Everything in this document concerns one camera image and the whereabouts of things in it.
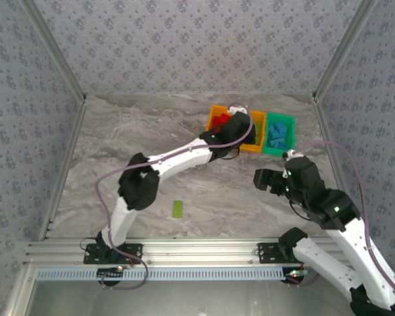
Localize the orange plastic bin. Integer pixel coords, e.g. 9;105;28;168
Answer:
206;104;238;132
238;110;267;154

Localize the green plastic bin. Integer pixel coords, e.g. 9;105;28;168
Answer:
261;113;297;156

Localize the small controller board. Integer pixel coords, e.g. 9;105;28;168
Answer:
282;267;309;286
97;265;126;286

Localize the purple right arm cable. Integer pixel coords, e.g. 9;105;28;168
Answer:
284;140;395;307

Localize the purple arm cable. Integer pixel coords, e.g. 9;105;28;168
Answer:
95;103;254;290
284;140;395;307

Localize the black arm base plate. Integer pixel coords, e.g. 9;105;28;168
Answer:
257;242;318;264
83;242;143;265

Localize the wide aluminium mounting rail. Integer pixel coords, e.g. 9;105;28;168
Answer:
22;237;350;267

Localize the aluminium frame post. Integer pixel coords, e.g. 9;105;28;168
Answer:
311;0;382;99
19;0;88;101

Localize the light blue slotted cable duct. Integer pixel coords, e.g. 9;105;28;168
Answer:
36;267;284;282

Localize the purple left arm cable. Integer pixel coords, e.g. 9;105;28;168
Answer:
95;103;254;290

